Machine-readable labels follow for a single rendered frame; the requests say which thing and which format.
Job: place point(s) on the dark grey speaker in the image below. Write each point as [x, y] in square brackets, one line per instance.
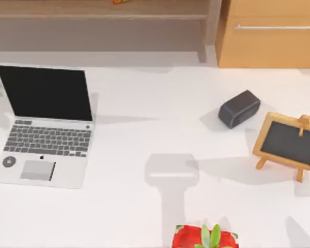
[239, 109]

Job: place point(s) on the silver open laptop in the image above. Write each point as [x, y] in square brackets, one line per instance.
[45, 129]

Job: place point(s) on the wooden open shelf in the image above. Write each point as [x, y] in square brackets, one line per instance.
[98, 25]

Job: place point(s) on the red plant pot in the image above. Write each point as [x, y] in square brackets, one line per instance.
[186, 236]

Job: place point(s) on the green succulent plant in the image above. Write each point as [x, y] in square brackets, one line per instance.
[211, 236]

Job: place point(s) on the orange object on shelf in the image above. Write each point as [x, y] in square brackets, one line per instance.
[120, 1]

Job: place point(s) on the wooden cupboard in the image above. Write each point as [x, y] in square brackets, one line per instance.
[268, 51]

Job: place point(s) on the wooden framed blackboard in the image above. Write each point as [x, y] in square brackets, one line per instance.
[289, 142]

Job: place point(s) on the wooden drawer front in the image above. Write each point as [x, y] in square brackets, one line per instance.
[276, 42]

